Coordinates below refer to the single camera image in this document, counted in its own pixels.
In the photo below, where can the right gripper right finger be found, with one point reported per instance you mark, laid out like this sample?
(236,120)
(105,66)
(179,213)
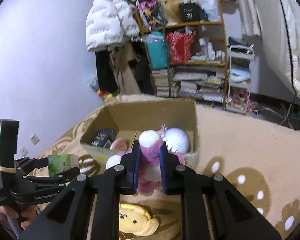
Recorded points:
(211,207)

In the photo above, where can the white puffer jacket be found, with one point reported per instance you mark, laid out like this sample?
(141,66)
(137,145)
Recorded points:
(110,24)

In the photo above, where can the yellow bear plush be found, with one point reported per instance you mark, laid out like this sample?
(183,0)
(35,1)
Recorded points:
(136,220)

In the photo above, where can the stack of books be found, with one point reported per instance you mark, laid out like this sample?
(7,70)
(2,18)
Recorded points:
(162,79)

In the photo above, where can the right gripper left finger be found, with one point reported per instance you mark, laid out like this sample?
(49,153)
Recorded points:
(89,206)

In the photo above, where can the red patterned bag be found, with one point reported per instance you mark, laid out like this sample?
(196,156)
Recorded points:
(181,46)

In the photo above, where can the black Face tissue pack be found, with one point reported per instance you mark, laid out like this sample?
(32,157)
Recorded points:
(104,138)

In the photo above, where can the white wall socket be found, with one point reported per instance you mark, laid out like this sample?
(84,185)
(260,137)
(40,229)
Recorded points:
(23,151)
(34,139)

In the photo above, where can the cream quilted bedding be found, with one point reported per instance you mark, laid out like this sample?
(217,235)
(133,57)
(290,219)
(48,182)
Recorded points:
(280,29)

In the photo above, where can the dark hanging clothes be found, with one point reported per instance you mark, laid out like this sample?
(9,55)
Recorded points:
(124,70)

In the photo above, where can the pink bear plush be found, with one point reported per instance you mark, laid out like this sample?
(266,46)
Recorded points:
(149,168)

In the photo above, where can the pink cylinder plush pillow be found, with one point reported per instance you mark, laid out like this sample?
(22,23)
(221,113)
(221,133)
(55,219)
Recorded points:
(119,144)

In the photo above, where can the teal bag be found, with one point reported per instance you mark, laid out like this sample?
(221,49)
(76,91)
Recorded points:
(157,49)

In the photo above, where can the person's left hand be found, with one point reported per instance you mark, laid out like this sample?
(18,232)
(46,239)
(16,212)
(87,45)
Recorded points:
(6,232)

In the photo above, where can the white rolling cart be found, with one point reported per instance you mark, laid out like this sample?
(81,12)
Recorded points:
(239,78)

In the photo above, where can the black box with 40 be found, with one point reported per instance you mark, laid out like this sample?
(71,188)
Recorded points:
(189,12)

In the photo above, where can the snack bags on floor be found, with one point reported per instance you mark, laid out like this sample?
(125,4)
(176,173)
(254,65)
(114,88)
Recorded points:
(95,87)

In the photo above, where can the wooden bookshelf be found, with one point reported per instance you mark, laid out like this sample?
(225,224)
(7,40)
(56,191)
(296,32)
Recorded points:
(203,77)

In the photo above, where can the green tissue pack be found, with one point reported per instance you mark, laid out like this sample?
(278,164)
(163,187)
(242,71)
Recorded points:
(60,163)

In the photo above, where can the open cardboard box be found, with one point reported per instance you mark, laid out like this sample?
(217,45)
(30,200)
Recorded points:
(130,116)

